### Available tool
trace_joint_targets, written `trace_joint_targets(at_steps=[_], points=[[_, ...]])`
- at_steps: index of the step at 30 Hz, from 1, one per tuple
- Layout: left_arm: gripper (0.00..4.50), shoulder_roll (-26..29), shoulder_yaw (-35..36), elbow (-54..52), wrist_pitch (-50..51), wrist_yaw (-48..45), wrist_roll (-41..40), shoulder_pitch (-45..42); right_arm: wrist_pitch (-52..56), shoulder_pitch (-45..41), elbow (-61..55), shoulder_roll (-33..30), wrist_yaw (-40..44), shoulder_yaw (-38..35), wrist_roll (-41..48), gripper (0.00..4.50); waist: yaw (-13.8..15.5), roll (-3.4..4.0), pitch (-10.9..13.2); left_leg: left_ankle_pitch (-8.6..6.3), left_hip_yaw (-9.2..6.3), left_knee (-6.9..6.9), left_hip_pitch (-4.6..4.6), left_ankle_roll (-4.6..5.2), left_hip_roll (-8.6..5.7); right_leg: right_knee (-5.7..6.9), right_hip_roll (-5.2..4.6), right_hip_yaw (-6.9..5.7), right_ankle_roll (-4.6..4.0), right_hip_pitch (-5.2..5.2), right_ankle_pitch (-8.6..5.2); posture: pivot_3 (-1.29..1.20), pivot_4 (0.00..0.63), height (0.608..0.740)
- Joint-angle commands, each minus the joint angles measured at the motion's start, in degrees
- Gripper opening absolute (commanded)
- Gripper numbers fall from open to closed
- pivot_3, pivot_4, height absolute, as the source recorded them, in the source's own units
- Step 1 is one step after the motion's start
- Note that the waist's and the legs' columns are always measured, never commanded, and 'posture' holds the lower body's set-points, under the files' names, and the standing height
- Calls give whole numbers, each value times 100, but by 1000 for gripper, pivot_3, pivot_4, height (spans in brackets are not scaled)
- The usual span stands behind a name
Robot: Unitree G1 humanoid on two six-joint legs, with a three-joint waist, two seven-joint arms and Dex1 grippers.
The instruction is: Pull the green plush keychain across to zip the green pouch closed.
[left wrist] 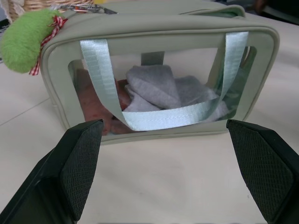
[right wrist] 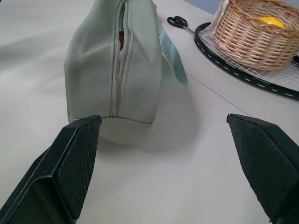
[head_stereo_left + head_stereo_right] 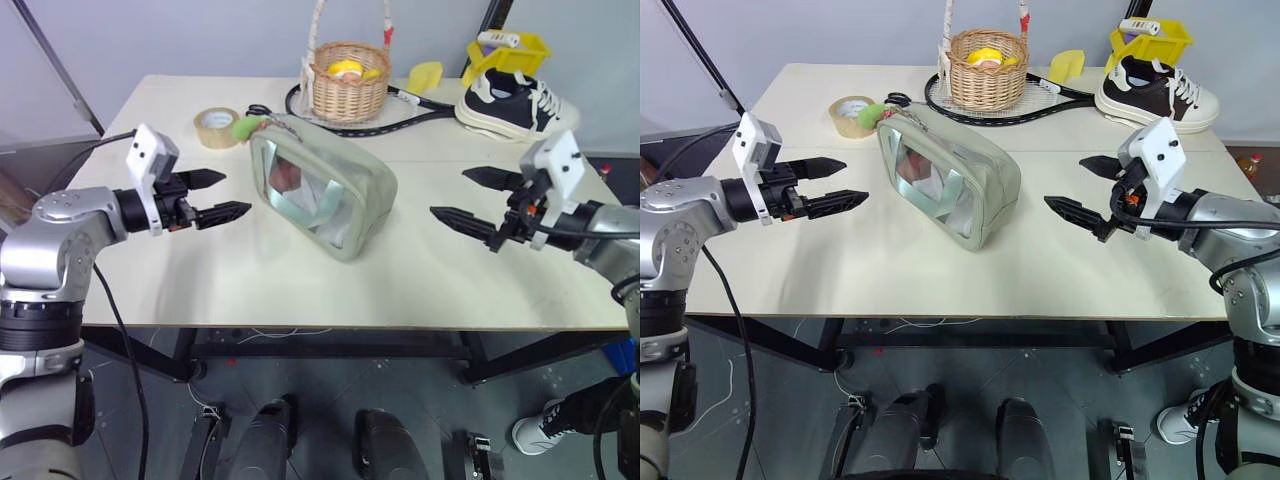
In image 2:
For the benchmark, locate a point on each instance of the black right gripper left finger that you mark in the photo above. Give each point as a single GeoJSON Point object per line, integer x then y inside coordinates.
{"type": "Point", "coordinates": [63, 168]}

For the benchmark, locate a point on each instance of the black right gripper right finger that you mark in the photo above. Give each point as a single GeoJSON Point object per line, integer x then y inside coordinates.
{"type": "Point", "coordinates": [264, 168]}

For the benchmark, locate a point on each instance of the pale green zippered bag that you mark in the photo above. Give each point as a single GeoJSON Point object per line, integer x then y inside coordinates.
{"type": "Point", "coordinates": [98, 70]}

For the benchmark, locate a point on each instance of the black badminton racket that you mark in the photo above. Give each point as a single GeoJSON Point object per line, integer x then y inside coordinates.
{"type": "Point", "coordinates": [233, 70]}

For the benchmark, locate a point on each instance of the woven wicker basket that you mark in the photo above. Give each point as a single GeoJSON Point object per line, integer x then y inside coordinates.
{"type": "Point", "coordinates": [254, 42]}

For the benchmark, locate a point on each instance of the yellow lemon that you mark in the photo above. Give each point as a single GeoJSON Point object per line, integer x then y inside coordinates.
{"type": "Point", "coordinates": [272, 22]}

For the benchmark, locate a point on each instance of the white cloth basket liner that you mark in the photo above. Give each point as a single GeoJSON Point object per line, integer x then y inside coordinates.
{"type": "Point", "coordinates": [220, 14]}

